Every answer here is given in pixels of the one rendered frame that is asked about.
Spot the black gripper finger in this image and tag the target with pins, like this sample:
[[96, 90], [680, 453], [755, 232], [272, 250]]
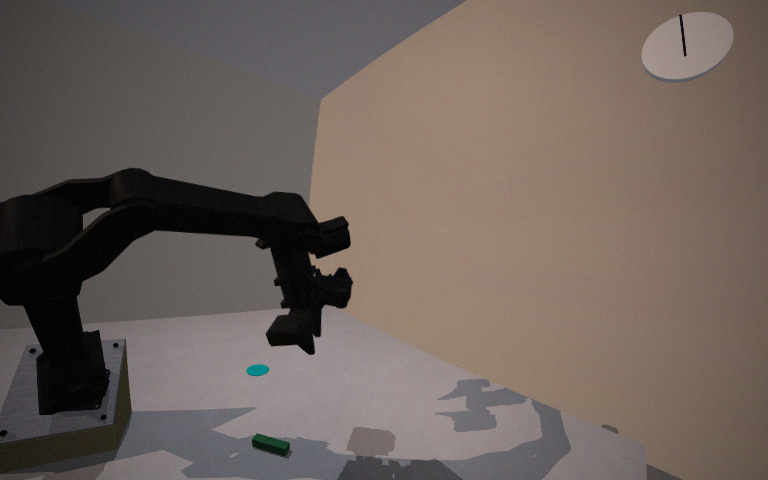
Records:
[[316, 315], [310, 347]]

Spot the cyan flat circle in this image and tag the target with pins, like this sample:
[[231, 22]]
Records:
[[257, 370]]

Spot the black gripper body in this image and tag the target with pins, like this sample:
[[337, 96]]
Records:
[[296, 327]]

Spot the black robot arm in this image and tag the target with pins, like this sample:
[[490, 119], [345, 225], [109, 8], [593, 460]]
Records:
[[45, 255]]

